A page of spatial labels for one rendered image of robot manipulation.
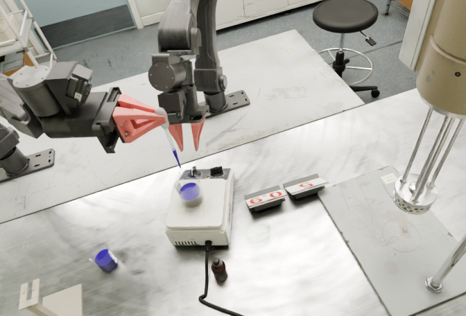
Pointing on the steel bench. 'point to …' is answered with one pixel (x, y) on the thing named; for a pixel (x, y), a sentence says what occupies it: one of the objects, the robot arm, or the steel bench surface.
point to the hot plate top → (216, 204)
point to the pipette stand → (53, 301)
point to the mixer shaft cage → (424, 196)
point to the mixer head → (439, 39)
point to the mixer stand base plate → (393, 242)
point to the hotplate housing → (195, 238)
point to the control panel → (214, 177)
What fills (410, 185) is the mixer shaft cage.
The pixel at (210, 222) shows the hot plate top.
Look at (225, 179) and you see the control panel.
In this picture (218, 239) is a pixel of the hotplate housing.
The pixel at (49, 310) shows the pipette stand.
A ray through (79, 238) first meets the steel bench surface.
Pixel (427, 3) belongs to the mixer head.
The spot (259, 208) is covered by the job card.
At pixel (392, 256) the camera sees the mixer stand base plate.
